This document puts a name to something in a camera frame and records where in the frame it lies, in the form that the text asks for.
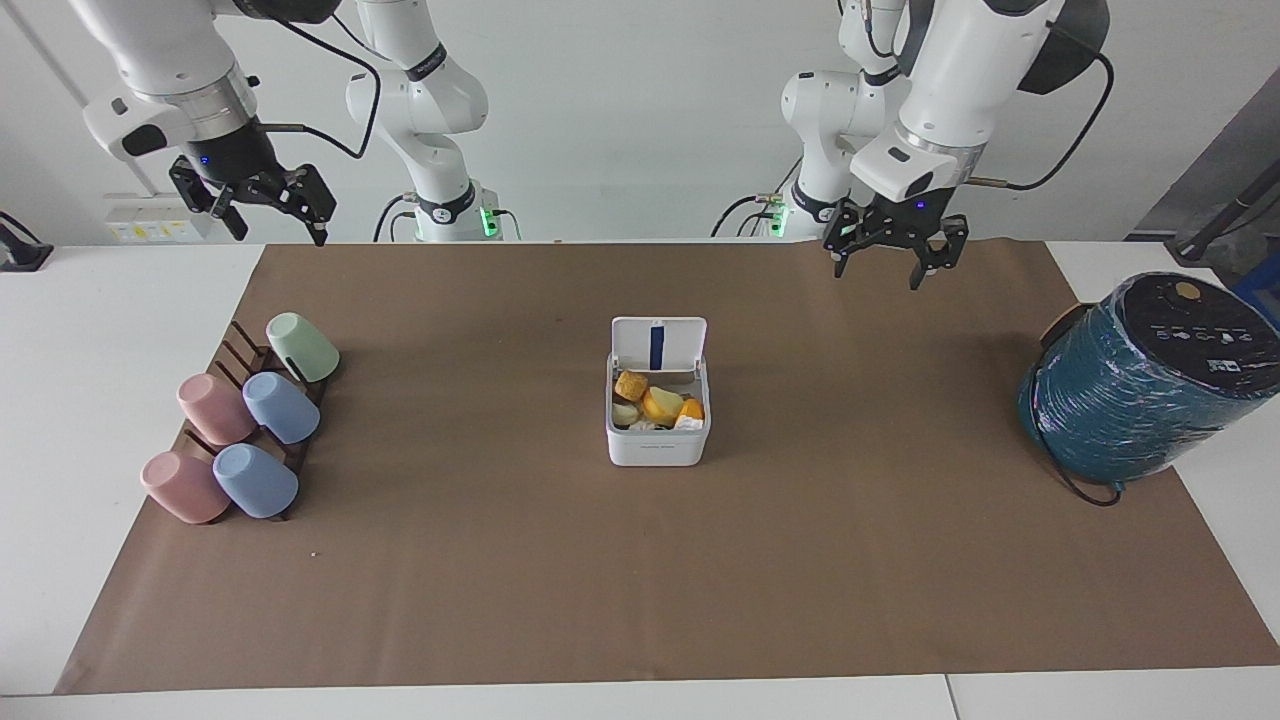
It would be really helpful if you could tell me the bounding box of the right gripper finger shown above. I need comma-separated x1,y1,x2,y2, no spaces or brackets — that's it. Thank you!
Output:
168,156,249,242
238,163,338,248

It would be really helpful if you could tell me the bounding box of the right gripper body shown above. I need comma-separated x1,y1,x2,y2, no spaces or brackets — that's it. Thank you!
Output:
186,118,280,192

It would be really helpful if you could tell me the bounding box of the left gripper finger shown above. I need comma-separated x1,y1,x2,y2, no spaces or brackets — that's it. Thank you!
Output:
822,197,885,280
904,213,970,292

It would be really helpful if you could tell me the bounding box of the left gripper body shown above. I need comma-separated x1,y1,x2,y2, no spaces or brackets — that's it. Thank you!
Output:
866,168,965,249

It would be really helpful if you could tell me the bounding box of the white trash can with lid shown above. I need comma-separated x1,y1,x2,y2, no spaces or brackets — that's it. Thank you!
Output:
605,316,713,468

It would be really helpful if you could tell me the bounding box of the dark brown wooden cup rack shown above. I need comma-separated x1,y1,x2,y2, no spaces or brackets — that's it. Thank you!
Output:
174,319,342,524

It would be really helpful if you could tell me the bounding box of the yellow fruit peel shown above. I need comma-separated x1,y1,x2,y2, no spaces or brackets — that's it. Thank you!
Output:
641,386,687,427

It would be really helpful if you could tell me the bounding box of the teal cylinder with black top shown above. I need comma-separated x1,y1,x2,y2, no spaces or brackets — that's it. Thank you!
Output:
1017,271,1280,489

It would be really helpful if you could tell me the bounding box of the black stand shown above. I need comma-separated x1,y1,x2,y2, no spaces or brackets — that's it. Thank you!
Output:
0,210,55,273
1166,158,1280,267

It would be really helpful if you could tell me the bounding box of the green cup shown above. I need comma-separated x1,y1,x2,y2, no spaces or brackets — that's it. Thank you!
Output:
265,311,341,384

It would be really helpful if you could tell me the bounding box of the white power strip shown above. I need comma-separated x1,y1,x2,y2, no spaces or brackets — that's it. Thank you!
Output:
102,194,214,245

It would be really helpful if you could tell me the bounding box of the pink cup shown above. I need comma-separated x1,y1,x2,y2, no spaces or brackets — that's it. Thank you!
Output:
177,372,258,448
139,449,232,525

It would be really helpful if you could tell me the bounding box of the blue cup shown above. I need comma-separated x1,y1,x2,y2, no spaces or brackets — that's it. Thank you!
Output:
242,371,322,446
212,442,300,520

